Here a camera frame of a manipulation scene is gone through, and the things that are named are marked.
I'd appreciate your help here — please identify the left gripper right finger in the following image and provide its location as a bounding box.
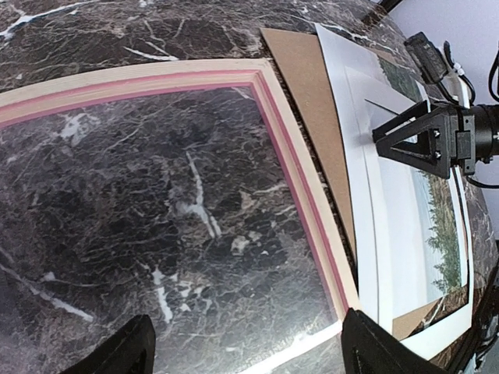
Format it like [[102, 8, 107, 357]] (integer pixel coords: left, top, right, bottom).
[[341, 308, 444, 374]]

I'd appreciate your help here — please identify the right black corner post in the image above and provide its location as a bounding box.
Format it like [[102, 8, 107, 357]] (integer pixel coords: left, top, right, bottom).
[[363, 0, 402, 22]]

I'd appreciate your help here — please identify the landscape photo print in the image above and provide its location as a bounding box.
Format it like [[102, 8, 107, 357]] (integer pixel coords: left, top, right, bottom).
[[345, 61, 467, 316]]

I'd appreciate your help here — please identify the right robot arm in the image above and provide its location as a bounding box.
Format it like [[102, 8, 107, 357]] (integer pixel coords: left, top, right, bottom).
[[372, 101, 498, 179]]

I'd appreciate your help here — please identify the white mat board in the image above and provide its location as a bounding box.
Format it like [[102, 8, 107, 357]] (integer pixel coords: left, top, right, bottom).
[[317, 26, 474, 359]]

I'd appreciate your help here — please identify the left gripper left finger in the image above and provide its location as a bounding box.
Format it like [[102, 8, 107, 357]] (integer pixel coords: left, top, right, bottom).
[[62, 315, 156, 374]]

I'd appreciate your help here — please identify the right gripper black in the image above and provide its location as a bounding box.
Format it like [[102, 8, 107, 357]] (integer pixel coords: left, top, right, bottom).
[[372, 100, 476, 179]]

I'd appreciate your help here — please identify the pink wooden picture frame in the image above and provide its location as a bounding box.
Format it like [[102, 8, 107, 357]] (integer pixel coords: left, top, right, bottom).
[[0, 57, 362, 374]]

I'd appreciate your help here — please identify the brown cardboard backing board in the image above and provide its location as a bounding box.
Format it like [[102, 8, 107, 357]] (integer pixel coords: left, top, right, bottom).
[[260, 27, 449, 340]]

